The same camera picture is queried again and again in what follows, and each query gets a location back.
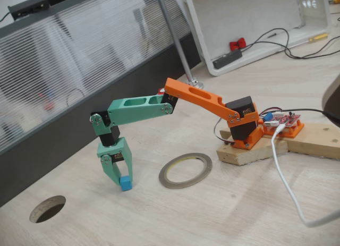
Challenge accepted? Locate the red controller board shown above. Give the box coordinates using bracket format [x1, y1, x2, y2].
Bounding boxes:
[261, 112, 302, 129]

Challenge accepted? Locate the thin black cable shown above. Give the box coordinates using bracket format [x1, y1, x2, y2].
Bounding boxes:
[240, 28, 340, 60]
[245, 40, 340, 60]

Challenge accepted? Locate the light wooden robot base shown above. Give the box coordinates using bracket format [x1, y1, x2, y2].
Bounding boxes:
[216, 123, 340, 166]

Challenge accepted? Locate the orange printed board mount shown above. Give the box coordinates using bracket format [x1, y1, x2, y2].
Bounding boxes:
[261, 121, 305, 139]

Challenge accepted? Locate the white plastic crate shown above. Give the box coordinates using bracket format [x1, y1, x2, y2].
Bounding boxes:
[182, 0, 333, 77]

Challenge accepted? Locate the black power cable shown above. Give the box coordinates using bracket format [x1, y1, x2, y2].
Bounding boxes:
[288, 108, 340, 126]

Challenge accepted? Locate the beige rounded object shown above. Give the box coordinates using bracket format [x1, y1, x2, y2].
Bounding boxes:
[321, 74, 340, 119]

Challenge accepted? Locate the frosted ribbed desk partition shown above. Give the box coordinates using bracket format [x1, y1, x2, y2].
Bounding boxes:
[0, 0, 202, 208]

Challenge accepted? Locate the black box with ports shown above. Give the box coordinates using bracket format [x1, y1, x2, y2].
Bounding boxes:
[7, 0, 50, 21]

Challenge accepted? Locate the small blue cube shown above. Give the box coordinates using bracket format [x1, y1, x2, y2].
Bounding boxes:
[119, 176, 133, 191]

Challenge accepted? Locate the silver metal pole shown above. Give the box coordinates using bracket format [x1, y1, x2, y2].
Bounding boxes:
[155, 0, 205, 89]

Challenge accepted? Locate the base servo wire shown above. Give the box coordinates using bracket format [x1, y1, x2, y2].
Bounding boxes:
[214, 117, 236, 145]

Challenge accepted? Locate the yellow handled screwdriver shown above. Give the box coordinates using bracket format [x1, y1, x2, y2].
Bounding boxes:
[291, 32, 329, 47]

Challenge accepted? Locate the red bow shaped clamp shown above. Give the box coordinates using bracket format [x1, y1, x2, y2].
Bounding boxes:
[229, 37, 247, 52]

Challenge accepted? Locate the grey ring of tape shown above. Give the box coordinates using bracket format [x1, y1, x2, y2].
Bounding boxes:
[158, 152, 213, 190]

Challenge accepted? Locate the flat black device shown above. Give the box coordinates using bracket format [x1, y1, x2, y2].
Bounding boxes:
[212, 49, 243, 70]

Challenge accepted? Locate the white USB cable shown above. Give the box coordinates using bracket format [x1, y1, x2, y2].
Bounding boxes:
[270, 123, 340, 228]

